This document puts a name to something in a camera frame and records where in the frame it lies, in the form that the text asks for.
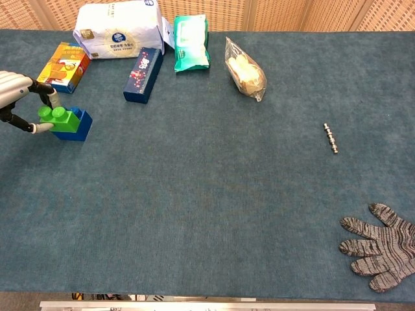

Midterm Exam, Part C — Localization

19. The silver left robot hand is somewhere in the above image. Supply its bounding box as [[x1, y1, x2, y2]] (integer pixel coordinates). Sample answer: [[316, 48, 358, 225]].
[[0, 70, 62, 135]]

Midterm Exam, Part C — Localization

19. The green two-stud building block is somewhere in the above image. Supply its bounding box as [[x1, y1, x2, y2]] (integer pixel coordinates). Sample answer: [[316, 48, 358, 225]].
[[37, 106, 82, 133]]

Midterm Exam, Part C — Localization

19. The blue four-stud building block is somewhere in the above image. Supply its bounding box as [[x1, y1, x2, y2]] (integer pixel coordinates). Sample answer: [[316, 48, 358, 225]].
[[51, 106, 93, 142]]

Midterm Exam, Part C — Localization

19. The orange yellow cardboard box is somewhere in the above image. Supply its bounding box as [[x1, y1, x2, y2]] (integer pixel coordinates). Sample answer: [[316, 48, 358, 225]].
[[36, 41, 92, 95]]

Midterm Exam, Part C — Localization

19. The white tissue pack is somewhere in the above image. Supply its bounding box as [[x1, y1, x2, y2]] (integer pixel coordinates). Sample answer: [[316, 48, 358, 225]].
[[72, 0, 165, 61]]

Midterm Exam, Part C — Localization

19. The dark blue long box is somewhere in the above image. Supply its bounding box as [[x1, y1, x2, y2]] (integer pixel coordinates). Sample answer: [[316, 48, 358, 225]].
[[123, 47, 165, 105]]

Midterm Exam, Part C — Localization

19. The small white paper packet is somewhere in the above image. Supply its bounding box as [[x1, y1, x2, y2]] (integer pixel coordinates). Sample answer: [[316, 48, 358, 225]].
[[161, 16, 175, 49]]

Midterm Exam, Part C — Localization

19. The green wet wipes pack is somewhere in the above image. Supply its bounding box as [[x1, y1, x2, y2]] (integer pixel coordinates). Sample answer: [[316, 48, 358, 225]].
[[172, 14, 211, 73]]

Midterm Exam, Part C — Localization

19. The teal felt table cover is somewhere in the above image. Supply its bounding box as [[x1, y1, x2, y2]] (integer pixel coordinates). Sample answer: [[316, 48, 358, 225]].
[[0, 29, 415, 297]]

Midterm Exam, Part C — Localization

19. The clear bag of bread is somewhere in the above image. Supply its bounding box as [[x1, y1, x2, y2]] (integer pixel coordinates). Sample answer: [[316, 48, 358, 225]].
[[224, 36, 268, 103]]

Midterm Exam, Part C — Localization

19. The woven bamboo screen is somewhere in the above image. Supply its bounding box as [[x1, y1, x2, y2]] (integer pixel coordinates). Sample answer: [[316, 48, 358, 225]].
[[0, 0, 415, 32]]

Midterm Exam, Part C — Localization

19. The small metal bolt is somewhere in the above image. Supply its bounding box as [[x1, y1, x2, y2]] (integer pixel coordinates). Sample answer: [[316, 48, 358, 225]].
[[322, 122, 339, 155]]

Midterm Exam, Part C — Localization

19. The grey knit work glove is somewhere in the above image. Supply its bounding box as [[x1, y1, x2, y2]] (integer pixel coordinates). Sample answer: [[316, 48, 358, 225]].
[[338, 203, 415, 294]]

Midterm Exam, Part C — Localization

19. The aluminium profile rail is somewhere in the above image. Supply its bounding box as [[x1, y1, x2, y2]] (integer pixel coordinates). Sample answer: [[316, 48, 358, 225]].
[[38, 300, 377, 311]]

